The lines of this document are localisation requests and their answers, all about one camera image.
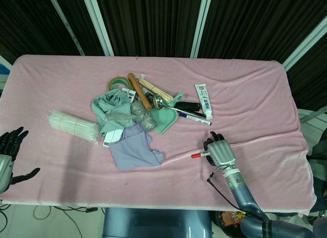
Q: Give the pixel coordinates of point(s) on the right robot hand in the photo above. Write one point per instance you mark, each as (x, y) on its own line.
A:
(221, 152)

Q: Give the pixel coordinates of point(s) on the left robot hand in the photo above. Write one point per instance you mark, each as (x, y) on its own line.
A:
(5, 156)

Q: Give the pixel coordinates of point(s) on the red marker pen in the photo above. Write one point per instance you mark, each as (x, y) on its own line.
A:
(200, 154)

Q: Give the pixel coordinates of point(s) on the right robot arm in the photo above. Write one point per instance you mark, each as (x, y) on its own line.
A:
(251, 202)

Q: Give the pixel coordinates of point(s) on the blue marker pen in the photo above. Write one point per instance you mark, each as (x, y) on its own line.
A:
(195, 119)

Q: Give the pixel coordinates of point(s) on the black pen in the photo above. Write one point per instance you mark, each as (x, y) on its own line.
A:
(195, 114)

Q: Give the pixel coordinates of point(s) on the white toothpaste tube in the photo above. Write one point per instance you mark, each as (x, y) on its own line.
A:
(205, 101)

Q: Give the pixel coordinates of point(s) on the black rectangular case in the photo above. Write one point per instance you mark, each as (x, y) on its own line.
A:
(187, 106)

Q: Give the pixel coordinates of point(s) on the pink table cloth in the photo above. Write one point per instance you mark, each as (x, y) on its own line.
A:
(163, 130)

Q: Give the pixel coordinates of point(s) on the mint green dustpan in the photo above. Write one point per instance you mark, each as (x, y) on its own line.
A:
(166, 117)

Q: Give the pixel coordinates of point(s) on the metal ladle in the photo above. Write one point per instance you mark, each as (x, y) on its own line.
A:
(163, 104)

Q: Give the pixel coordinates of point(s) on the bundle of white straws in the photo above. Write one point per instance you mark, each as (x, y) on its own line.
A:
(74, 125)

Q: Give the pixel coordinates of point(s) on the lavender cloth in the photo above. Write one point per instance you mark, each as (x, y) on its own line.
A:
(135, 148)

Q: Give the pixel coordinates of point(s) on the grey crumpled plastic bag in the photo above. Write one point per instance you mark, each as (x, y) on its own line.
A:
(143, 115)

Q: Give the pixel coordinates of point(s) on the bundle of wooden sticks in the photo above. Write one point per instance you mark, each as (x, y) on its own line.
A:
(155, 89)

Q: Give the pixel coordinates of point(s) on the wooden rolling pin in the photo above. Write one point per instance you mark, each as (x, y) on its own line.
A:
(139, 91)

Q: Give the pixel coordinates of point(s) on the clear plastic bag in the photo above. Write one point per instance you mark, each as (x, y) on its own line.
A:
(120, 117)

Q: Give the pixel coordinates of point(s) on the white card box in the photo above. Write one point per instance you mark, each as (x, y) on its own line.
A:
(112, 137)

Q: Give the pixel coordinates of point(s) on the white black small box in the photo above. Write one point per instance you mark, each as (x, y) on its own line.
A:
(129, 93)

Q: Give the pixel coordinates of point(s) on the mint green cloth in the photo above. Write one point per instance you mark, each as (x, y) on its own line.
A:
(112, 105)

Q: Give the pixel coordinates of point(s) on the green tape roll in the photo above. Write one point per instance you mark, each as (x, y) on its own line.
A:
(118, 82)

